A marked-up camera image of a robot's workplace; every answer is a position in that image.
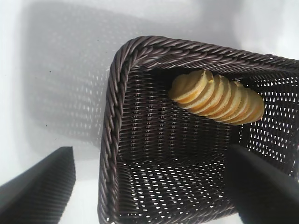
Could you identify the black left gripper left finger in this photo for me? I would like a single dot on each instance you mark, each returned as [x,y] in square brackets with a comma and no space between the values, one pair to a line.
[37,193]

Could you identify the dark brown wicker basket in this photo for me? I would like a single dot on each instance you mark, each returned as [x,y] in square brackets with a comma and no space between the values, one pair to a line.
[163,140]

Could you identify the long striped bread loaf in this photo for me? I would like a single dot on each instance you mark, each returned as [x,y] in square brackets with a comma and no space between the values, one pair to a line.
[217,102]

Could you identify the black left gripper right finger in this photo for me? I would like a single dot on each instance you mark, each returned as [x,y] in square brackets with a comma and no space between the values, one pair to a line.
[266,193]

